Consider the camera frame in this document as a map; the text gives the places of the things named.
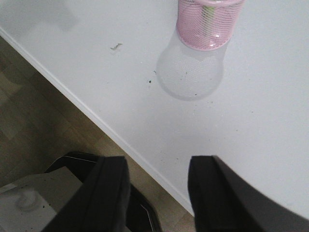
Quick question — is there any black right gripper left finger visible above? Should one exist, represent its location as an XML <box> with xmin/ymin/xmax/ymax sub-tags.
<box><xmin>43</xmin><ymin>156</ymin><xmax>131</xmax><ymax>232</ymax></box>

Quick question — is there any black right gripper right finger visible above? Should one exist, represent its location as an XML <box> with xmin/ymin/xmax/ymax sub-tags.
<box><xmin>188</xmin><ymin>156</ymin><xmax>309</xmax><ymax>232</ymax></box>

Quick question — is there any green highlighter pen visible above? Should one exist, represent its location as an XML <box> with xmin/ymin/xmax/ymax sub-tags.
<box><xmin>202</xmin><ymin>5</ymin><xmax>214</xmax><ymax>36</ymax></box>

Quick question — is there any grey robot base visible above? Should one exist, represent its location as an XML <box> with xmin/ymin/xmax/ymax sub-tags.
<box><xmin>0</xmin><ymin>151</ymin><xmax>162</xmax><ymax>232</ymax></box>

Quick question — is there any pink mesh pen holder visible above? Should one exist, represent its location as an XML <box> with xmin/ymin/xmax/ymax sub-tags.
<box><xmin>176</xmin><ymin>0</ymin><xmax>245</xmax><ymax>51</ymax></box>

